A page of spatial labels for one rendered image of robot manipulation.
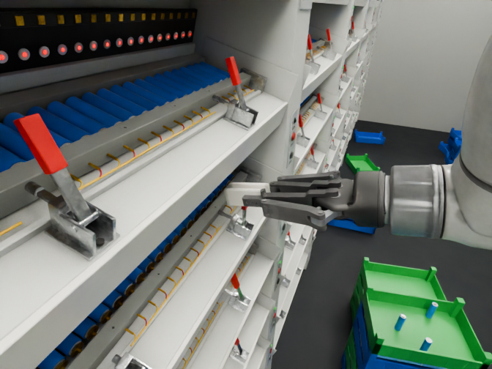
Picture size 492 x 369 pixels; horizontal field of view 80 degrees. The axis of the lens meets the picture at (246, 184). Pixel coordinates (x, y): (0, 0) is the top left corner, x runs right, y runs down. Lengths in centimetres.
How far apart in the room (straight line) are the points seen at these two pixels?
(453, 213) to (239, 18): 44
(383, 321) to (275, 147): 75
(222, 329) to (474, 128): 52
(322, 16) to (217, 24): 70
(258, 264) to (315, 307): 91
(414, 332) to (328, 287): 65
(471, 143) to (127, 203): 30
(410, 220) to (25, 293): 36
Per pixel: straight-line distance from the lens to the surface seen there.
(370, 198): 39
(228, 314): 66
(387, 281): 152
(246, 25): 58
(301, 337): 152
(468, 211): 38
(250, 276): 72
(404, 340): 114
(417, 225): 39
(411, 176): 39
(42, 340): 23
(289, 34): 55
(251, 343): 87
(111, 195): 27
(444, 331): 123
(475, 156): 33
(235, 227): 51
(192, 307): 43
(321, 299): 167
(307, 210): 39
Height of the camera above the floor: 128
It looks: 31 degrees down
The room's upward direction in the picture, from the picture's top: 1 degrees clockwise
